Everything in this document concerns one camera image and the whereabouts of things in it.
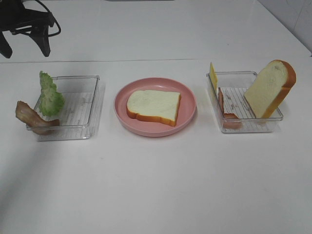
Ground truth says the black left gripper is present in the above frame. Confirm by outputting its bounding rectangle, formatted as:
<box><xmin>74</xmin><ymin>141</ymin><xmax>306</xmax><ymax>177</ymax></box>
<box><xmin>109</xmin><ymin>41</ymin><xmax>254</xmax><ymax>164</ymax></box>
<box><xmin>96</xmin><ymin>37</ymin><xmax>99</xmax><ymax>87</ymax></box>
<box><xmin>0</xmin><ymin>0</ymin><xmax>55</xmax><ymax>59</ymax></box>

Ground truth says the green lettuce leaf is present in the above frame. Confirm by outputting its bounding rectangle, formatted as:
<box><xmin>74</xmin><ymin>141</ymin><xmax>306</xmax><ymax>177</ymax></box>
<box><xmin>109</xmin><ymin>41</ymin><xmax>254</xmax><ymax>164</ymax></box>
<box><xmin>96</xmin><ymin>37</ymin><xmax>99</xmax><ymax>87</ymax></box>
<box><xmin>39</xmin><ymin>71</ymin><xmax>65</xmax><ymax>117</ymax></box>

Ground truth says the brown bacon strip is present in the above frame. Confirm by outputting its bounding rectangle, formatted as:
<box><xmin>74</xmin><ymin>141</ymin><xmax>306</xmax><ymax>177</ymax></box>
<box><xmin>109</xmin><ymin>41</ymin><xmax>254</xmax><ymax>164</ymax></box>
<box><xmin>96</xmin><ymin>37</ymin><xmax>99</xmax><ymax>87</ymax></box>
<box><xmin>15</xmin><ymin>101</ymin><xmax>60</xmax><ymax>135</ymax></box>

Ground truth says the bread slice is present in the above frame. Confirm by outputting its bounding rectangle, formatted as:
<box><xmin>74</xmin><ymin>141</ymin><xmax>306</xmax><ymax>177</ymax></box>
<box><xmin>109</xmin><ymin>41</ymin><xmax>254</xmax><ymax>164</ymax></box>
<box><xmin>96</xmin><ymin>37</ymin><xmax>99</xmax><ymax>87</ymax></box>
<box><xmin>244</xmin><ymin>59</ymin><xmax>296</xmax><ymax>118</ymax></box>
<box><xmin>126</xmin><ymin>90</ymin><xmax>181</xmax><ymax>127</ymax></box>

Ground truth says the yellow cheese slice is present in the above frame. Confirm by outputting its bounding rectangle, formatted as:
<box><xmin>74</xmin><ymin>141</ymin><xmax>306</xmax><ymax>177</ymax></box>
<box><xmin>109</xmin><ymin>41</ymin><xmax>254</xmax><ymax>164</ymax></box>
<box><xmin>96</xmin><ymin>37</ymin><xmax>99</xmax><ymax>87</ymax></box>
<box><xmin>209</xmin><ymin>62</ymin><xmax>218</xmax><ymax>97</ymax></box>

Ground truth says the pink bacon strip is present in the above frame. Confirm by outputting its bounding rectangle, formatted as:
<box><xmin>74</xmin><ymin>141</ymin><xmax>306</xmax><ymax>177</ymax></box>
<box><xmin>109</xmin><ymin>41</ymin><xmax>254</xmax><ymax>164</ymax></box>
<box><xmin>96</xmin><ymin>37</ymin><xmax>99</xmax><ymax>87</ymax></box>
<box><xmin>218</xmin><ymin>87</ymin><xmax>242</xmax><ymax>129</ymax></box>

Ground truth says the clear left plastic tray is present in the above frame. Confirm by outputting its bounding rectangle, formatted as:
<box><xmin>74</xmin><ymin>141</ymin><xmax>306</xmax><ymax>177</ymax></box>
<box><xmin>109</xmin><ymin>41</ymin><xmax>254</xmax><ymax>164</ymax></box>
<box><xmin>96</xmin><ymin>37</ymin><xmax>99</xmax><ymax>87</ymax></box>
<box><xmin>26</xmin><ymin>76</ymin><xmax>105</xmax><ymax>141</ymax></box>

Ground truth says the clear plastic tray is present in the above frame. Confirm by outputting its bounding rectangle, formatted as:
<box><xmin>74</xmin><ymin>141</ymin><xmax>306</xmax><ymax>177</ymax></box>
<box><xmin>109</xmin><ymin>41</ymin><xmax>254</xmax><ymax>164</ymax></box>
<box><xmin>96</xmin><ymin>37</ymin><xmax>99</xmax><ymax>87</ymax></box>
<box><xmin>206</xmin><ymin>71</ymin><xmax>283</xmax><ymax>134</ymax></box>
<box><xmin>26</xmin><ymin>76</ymin><xmax>105</xmax><ymax>141</ymax></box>

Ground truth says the pink round plate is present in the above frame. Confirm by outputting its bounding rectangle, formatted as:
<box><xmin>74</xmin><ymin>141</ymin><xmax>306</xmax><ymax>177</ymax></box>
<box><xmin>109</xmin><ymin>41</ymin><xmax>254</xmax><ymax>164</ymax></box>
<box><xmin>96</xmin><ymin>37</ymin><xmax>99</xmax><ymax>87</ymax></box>
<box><xmin>114</xmin><ymin>78</ymin><xmax>196</xmax><ymax>137</ymax></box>

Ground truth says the clear right plastic tray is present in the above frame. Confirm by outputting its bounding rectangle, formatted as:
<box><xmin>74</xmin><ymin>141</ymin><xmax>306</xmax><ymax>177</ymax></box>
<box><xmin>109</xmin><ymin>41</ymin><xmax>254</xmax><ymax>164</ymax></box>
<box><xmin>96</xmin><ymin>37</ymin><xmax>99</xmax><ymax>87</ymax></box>
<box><xmin>206</xmin><ymin>71</ymin><xmax>283</xmax><ymax>134</ymax></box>

